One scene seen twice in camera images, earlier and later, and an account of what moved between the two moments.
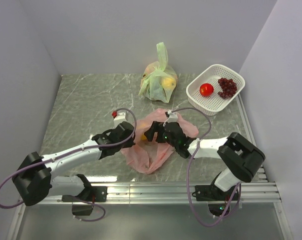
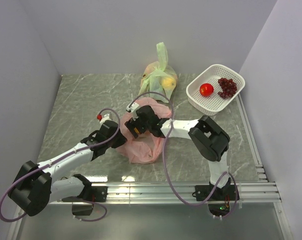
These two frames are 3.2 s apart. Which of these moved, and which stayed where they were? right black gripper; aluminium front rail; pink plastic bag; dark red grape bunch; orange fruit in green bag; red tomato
Moved: pink plastic bag; right black gripper
Stayed: aluminium front rail; red tomato; orange fruit in green bag; dark red grape bunch
